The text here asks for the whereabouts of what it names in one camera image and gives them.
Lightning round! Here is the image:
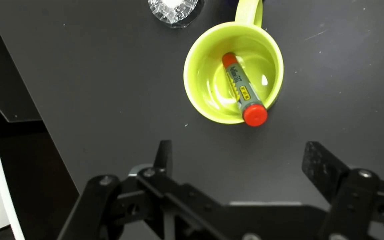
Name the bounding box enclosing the grey marker with red cap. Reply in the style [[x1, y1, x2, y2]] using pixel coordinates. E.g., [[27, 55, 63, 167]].
[[221, 51, 269, 129]]

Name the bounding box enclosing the yellow-green ceramic mug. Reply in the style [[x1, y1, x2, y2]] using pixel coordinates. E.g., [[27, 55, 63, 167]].
[[183, 0, 285, 126]]

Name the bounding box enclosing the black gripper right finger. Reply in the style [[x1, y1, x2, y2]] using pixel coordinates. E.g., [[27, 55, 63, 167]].
[[301, 141, 384, 240]]

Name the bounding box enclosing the blue drink can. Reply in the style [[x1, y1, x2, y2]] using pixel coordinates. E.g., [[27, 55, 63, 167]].
[[147, 0, 201, 27]]

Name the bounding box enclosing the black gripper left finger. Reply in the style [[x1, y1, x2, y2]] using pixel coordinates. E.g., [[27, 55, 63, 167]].
[[57, 139, 229, 240]]

